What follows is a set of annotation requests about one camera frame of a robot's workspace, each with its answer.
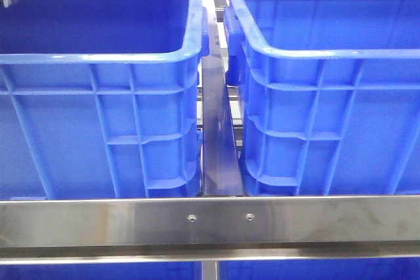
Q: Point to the steel shelf divider bar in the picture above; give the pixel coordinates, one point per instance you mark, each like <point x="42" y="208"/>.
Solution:
<point x="221" y="172"/>

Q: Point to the steel front shelf rail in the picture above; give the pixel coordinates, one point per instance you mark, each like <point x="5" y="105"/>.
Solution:
<point x="209" y="228"/>

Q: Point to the blue bin lower left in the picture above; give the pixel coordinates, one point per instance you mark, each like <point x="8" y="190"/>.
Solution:
<point x="152" y="270"/>

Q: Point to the blue bin with buttons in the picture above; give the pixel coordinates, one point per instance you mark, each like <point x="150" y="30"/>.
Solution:
<point x="329" y="91"/>

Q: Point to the blue bin lower right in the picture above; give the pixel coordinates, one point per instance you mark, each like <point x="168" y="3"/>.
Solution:
<point x="352" y="268"/>

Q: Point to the blue empty bin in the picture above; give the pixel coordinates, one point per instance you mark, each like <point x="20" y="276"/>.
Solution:
<point x="99" y="98"/>

